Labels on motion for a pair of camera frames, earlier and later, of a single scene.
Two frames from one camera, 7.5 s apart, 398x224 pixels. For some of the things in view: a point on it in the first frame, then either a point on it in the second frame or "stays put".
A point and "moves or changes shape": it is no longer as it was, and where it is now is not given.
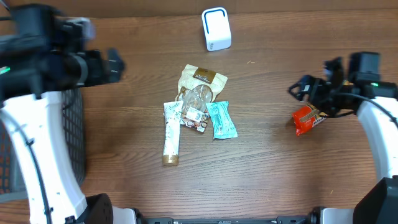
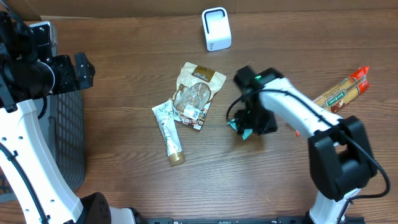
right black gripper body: x=319 y=96 to x=262 y=120
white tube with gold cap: x=173 y=112 moves or changes shape
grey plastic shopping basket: x=73 y=110 stays put
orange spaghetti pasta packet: x=305 y=119 moves or changes shape
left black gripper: x=102 y=73 to x=71 y=82
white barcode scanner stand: x=216 y=27 stays put
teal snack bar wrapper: x=223 y=126 to x=246 y=132
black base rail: x=313 y=218 stays put
